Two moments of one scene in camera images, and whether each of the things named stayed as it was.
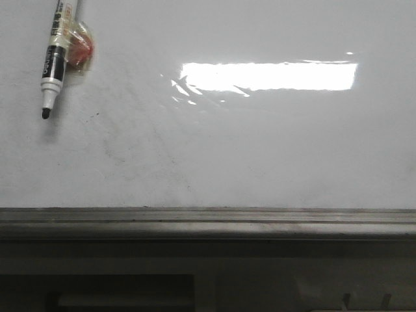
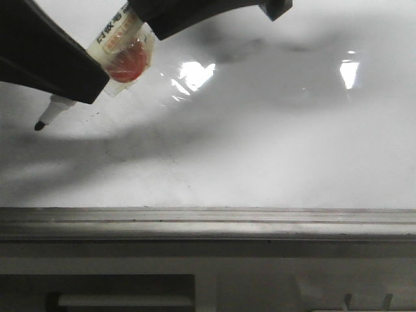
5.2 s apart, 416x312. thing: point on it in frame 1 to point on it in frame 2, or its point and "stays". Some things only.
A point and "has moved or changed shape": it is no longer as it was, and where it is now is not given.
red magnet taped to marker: (82, 48) to (129, 57)
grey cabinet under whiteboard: (207, 275) stays
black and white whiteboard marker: (54, 69) has moved or changed shape
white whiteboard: (213, 104) stays
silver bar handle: (126, 301) stays
